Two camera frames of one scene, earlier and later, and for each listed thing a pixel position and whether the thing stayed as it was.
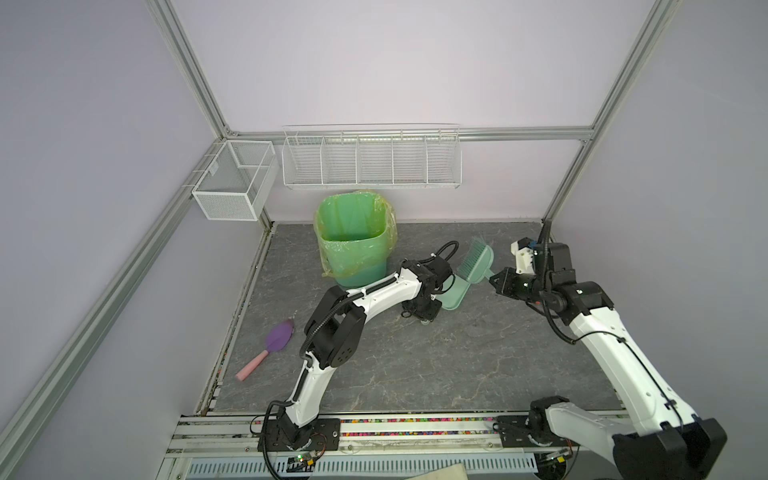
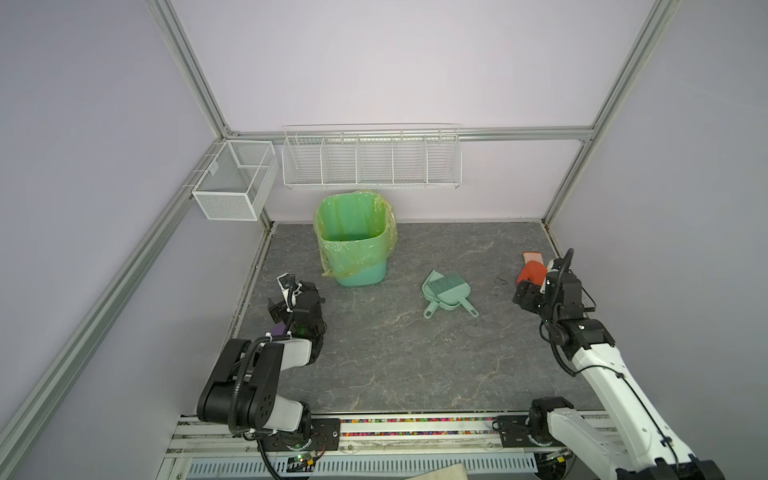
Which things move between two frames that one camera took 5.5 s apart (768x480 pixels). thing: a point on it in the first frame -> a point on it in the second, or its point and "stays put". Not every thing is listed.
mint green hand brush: (475, 264) -> (452, 289)
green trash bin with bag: (356, 232) stays put
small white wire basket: (237, 181) stays put
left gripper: (432, 314) -> (278, 311)
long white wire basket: (372, 156) stays put
